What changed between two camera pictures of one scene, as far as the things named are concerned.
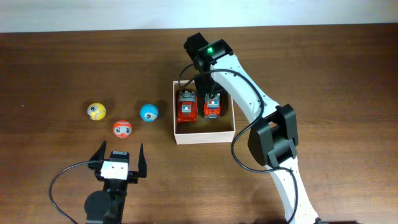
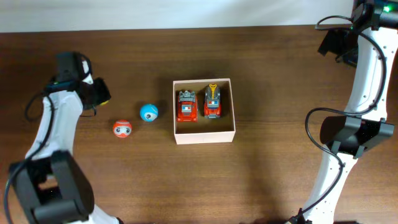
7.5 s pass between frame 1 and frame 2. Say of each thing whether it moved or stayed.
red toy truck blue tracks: stayed
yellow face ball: moved
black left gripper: moved
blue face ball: stayed
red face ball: stayed
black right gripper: moved
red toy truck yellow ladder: stayed
